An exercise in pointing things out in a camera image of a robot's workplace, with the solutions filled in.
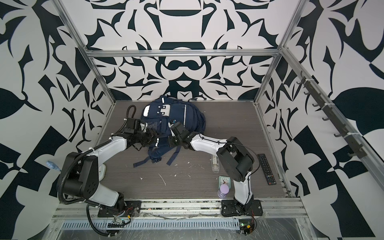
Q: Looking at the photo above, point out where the black remote control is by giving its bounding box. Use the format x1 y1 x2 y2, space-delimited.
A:
257 154 277 186

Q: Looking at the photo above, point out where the purple cylindrical container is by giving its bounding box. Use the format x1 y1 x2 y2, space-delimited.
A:
218 184 230 199

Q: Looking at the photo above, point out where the small green square clock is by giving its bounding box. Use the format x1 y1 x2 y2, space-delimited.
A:
219 176 231 189

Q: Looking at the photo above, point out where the round mint alarm clock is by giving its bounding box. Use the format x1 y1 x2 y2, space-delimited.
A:
99 164 107 181

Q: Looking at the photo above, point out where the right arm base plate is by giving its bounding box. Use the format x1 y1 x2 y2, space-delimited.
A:
221 199 264 217

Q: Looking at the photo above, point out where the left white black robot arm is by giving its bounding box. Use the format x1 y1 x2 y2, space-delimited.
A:
57 118 159 212

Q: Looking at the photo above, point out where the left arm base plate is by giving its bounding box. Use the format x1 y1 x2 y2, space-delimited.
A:
98 201 142 218

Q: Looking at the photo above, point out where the small green circuit board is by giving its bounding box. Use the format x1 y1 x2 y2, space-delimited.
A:
239 219 257 236

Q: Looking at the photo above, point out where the left black corrugated cable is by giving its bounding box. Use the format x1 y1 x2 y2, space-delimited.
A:
85 203 127 237

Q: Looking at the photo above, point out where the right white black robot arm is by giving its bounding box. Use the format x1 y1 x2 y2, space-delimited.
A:
169 123 255 212

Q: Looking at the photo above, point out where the navy blue school backpack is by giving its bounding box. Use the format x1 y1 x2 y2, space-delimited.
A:
133 96 206 168

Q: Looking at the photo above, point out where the aluminium frame rail base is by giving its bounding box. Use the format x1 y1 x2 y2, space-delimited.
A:
41 197 319 240

